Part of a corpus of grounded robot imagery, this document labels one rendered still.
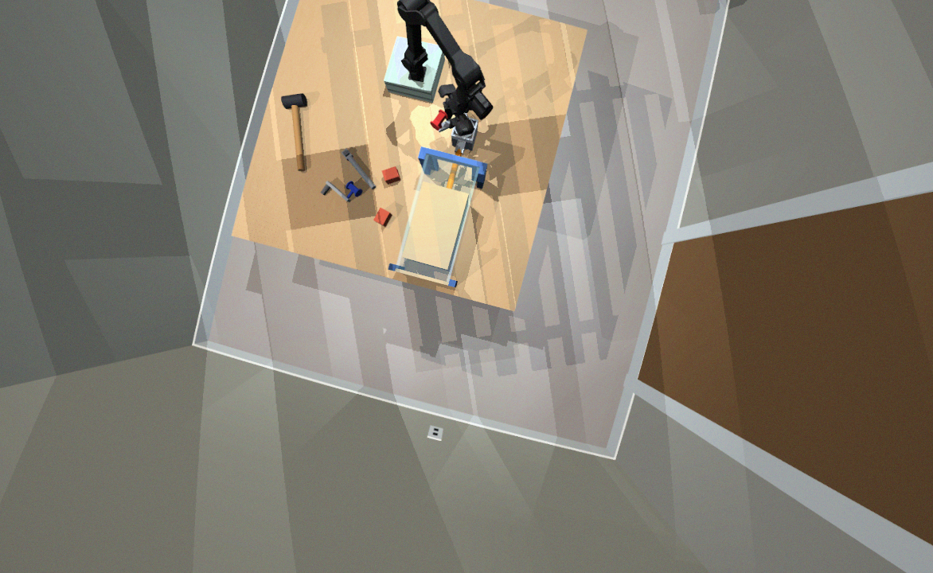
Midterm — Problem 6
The red block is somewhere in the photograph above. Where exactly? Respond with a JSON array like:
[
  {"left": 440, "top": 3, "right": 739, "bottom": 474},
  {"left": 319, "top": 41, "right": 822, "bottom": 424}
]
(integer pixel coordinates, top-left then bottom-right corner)
[
  {"left": 374, "top": 208, "right": 392, "bottom": 227},
  {"left": 381, "top": 166, "right": 401, "bottom": 184}
]

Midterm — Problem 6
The clear-panelled rack with blue frame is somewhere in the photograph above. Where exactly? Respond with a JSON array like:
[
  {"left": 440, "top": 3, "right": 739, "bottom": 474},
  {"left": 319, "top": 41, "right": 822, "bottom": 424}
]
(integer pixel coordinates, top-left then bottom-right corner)
[{"left": 388, "top": 151, "right": 486, "bottom": 287}]

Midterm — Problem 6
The white and blue crank handle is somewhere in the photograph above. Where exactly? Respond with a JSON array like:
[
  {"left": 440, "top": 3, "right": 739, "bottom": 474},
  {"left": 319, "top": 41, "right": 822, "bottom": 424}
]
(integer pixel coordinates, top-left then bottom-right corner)
[{"left": 321, "top": 181, "right": 363, "bottom": 202}]

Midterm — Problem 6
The grey metal rod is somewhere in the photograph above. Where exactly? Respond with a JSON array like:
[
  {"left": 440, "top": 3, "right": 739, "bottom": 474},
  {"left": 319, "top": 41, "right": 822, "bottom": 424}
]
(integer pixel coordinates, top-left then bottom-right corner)
[{"left": 341, "top": 149, "right": 376, "bottom": 189}]

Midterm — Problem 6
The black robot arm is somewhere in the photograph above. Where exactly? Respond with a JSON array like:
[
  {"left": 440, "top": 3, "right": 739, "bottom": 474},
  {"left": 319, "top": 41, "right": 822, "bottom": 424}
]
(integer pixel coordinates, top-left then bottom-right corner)
[{"left": 397, "top": 0, "right": 493, "bottom": 120}]

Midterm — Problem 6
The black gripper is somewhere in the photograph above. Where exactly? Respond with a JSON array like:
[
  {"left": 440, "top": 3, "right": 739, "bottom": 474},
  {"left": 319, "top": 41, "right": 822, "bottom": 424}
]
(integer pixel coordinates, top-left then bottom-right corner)
[{"left": 438, "top": 84, "right": 474, "bottom": 136}]

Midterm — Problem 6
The black rubber mallet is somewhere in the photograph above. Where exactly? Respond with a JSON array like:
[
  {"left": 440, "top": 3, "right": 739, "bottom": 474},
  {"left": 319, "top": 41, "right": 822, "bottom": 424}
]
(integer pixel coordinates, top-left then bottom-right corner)
[{"left": 281, "top": 93, "right": 307, "bottom": 172}]

